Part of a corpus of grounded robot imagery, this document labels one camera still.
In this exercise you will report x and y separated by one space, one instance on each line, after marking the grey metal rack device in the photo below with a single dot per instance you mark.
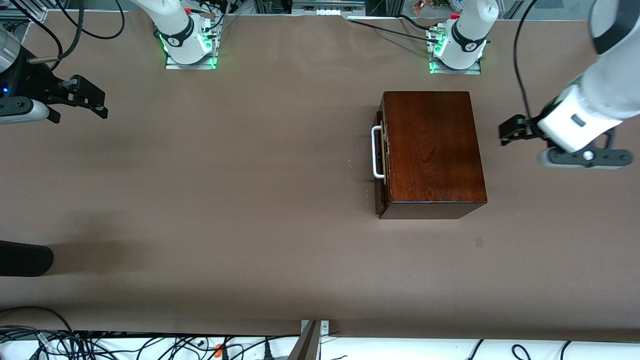
325 4

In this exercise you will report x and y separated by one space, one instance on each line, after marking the dark grey metal post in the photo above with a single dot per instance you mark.
306 345

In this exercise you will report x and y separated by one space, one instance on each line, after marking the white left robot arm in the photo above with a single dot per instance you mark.
600 95

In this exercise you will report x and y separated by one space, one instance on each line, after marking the silver bracket plate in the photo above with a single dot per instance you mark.
325 327

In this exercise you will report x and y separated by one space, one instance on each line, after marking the small copper coloured part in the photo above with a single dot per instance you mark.
419 7

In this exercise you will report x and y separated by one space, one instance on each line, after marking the dark wooden drawer cabinet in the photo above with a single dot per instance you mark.
430 150

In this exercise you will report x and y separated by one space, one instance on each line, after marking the small orange clip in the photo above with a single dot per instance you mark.
218 349

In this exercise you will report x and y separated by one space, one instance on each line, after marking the brown paper table cover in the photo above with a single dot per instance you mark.
250 250

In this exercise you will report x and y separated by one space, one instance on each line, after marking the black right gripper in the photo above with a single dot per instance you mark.
31 83

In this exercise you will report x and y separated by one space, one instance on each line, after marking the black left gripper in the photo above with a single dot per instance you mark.
533 125

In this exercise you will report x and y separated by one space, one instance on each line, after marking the black cylindrical object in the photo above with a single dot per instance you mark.
25 258

